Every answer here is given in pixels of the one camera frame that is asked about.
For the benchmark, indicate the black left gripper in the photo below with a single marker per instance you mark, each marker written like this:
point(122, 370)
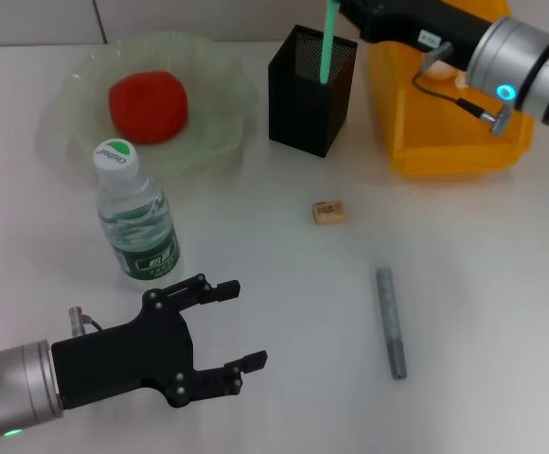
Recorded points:
point(123, 359)

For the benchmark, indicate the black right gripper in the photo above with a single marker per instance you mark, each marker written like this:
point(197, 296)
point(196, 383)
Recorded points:
point(397, 21)

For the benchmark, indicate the green utility knife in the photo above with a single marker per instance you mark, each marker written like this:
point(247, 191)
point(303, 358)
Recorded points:
point(329, 42)

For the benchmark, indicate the white paper ball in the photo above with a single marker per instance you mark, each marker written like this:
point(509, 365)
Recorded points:
point(445, 71)

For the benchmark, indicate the clear green-label water bottle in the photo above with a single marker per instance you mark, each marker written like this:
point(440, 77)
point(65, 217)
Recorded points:
point(142, 236)

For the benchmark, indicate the beige eraser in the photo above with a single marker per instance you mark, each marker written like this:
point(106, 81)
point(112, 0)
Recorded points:
point(330, 213)

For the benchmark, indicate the red orange fruit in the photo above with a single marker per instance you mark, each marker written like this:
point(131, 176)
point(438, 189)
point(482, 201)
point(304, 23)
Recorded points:
point(149, 106)

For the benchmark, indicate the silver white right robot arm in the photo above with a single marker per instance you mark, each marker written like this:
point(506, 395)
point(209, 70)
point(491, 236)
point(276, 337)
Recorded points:
point(539, 71)

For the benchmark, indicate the black mesh pen holder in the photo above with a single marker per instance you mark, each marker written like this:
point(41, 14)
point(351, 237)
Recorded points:
point(307, 118)

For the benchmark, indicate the grey pen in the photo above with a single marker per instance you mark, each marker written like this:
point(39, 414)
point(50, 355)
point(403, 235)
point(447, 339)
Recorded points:
point(390, 321)

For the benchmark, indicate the green glass fruit plate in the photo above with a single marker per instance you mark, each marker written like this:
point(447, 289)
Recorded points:
point(217, 94)

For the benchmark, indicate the yellow plastic bin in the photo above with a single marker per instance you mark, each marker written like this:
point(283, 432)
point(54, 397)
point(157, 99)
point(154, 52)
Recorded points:
point(454, 151)

